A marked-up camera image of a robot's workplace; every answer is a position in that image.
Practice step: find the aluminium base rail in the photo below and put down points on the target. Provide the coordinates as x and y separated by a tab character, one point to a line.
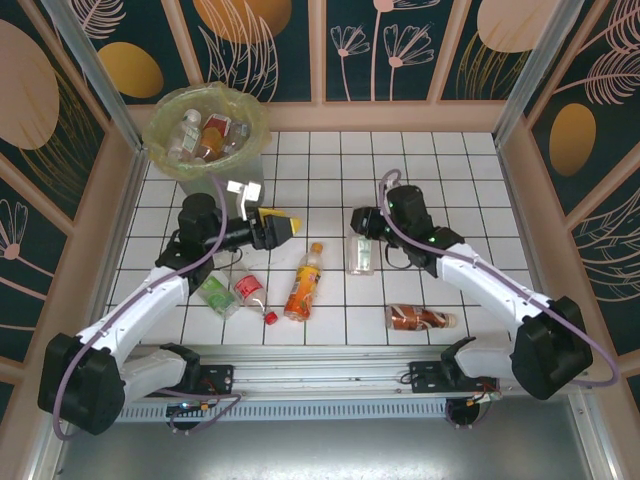
320	372

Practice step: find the grey metal sheet panel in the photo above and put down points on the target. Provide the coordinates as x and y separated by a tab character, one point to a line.
320	450

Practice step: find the grey plastic waste bin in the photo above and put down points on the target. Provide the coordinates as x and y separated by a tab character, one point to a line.
195	182

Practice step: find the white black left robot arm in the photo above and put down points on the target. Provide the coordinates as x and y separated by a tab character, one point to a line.
140	305

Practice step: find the small electronics board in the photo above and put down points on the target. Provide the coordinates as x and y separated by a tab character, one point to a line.
190	407
485	397

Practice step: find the red label red cap bottle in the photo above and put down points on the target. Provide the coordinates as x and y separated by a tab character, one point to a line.
248	290

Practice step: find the bin with green liner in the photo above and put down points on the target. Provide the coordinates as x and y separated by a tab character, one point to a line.
160	120

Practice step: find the orange juice bottle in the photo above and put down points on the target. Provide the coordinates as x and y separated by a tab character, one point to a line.
302	287

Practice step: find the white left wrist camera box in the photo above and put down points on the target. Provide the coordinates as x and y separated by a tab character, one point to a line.
250	191

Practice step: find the aluminium frame post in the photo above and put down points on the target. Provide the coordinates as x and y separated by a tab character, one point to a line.
536	70
100	80

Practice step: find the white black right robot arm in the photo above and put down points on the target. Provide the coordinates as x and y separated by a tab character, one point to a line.
490	280

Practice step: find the small green label bottle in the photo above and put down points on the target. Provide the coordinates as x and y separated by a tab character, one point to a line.
187	137

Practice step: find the white green label square bottle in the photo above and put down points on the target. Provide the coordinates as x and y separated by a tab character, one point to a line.
361	260

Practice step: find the wide green label bottle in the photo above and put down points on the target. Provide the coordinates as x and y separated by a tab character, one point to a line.
217	297

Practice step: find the red gold label tea bottle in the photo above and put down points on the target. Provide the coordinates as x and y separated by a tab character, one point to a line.
215	132

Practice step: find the brown coffee drink bottle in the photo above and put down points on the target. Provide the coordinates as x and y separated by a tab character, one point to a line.
410	317

